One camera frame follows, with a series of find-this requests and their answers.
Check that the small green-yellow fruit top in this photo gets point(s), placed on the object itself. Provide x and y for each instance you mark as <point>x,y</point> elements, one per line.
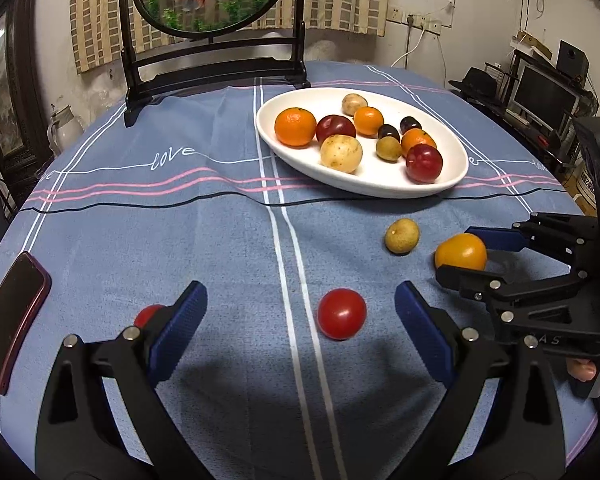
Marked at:
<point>402,236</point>

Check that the person's right hand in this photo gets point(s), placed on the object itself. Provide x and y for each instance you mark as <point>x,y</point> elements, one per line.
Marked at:
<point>582,369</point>

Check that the small yellow-orange tomato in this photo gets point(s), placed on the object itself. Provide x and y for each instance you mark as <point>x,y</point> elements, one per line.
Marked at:
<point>464,250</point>

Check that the orange tangerine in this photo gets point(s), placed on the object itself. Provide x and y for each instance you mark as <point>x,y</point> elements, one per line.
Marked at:
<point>415,136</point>

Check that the wall power strip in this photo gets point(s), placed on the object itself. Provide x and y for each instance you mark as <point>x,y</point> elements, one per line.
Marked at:
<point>425,22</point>

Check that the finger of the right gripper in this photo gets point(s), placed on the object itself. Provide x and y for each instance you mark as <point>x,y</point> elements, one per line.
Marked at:
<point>470,284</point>
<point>505,240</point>

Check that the black speaker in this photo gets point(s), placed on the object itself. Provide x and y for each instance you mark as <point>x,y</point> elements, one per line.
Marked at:
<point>572,62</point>

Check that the blue striped tablecloth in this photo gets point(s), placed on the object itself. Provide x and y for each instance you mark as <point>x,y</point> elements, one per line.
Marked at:
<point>131,215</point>

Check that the small green-yellow fruit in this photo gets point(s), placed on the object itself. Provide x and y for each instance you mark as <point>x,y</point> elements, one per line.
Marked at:
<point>389,149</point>
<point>402,236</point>

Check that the white kettle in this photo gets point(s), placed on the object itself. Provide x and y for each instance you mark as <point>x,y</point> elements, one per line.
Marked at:
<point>63,131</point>

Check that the white oval plate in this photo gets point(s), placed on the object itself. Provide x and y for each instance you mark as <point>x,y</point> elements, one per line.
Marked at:
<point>373,177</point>

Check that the red smartphone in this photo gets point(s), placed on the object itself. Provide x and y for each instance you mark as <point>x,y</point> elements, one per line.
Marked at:
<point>23,291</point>

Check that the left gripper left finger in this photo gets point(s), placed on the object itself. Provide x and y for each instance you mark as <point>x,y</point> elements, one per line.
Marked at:
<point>77,437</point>

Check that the red tomato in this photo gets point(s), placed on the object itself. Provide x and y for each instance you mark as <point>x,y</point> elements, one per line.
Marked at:
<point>145,315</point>
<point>341,314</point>

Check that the large dark red plum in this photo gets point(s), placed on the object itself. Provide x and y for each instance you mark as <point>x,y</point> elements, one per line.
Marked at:
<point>331,125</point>

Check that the large orange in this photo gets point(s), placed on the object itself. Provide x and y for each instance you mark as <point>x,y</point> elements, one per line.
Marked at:
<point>295,127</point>

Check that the beige passion fruit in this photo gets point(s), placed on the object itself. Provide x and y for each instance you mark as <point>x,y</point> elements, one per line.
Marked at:
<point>351,103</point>
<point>341,153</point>

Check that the computer monitor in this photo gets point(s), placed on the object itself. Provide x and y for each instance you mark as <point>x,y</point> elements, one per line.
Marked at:
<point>544,99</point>

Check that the round goldfish screen on stand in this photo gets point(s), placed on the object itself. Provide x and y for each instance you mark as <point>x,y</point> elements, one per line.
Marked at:
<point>142,93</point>

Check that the dark purple plum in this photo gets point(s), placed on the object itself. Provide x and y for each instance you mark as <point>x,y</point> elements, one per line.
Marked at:
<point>408,123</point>
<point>388,130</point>

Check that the dark framed painting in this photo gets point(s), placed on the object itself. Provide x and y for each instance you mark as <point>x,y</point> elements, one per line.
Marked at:
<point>23,145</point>

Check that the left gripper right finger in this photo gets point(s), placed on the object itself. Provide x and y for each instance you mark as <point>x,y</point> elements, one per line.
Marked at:
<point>523,437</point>

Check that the black metal shelf desk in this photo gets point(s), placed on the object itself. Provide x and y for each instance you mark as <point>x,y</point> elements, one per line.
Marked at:
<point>490,90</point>

